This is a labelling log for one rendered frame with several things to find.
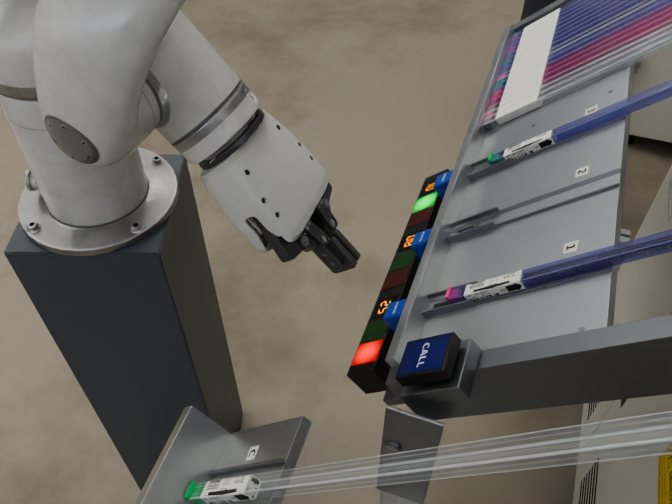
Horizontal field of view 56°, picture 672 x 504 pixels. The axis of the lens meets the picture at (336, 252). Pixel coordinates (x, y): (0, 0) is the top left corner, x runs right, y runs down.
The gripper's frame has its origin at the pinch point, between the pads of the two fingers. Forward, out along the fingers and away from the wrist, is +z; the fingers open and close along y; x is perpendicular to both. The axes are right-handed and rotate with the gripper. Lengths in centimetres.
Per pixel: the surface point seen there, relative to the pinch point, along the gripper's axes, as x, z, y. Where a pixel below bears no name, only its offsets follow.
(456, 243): 5.3, 10.2, -9.2
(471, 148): 4.2, 8.7, -25.6
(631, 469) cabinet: 6, 54, -8
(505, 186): 10.0, 10.2, -16.7
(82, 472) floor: -89, 24, 8
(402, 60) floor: -76, 37, -161
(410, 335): 4.4, 9.1, 4.4
